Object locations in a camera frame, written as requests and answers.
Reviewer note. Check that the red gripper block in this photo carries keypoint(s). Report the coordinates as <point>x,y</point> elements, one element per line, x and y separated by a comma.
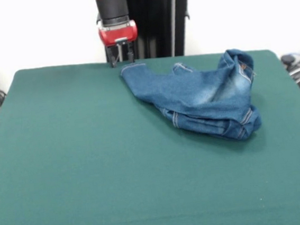
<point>118,34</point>

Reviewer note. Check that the blue denim jeans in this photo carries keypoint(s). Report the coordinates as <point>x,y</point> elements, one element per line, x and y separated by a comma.
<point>204,94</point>

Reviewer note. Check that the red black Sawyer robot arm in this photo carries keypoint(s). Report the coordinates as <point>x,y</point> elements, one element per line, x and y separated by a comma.
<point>113,7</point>

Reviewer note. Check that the dark green table cloth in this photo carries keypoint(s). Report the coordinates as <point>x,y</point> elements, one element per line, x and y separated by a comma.
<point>66,179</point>

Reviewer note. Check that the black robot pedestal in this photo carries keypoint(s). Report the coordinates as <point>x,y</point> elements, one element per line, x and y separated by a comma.
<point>157,24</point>

